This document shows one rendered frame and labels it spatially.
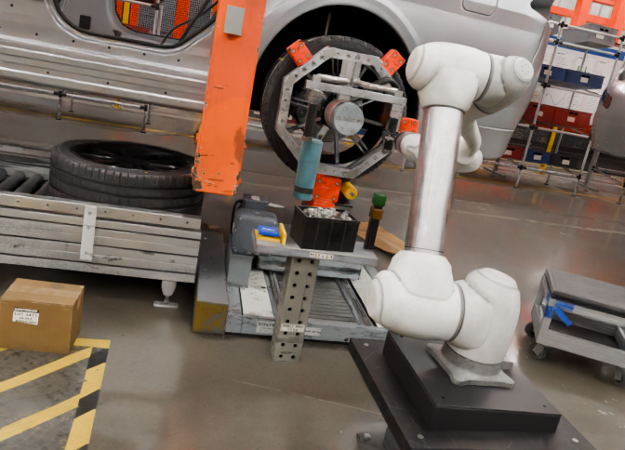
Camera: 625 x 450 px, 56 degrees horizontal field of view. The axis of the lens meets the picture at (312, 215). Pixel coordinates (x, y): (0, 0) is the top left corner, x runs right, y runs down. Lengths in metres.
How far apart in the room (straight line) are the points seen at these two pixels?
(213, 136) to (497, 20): 1.47
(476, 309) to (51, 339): 1.34
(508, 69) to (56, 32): 1.86
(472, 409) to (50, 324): 1.32
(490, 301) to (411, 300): 0.20
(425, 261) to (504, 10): 1.76
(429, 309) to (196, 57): 1.66
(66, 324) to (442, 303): 1.21
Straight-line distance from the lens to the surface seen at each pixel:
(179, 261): 2.41
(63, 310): 2.08
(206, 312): 2.30
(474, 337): 1.56
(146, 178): 2.44
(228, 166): 2.21
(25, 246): 2.48
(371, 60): 2.62
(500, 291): 1.54
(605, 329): 3.10
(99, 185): 2.47
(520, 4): 3.04
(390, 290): 1.45
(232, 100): 2.17
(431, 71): 1.55
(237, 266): 2.55
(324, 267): 2.80
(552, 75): 7.49
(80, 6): 4.49
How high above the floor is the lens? 1.09
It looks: 15 degrees down
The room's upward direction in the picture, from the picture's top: 11 degrees clockwise
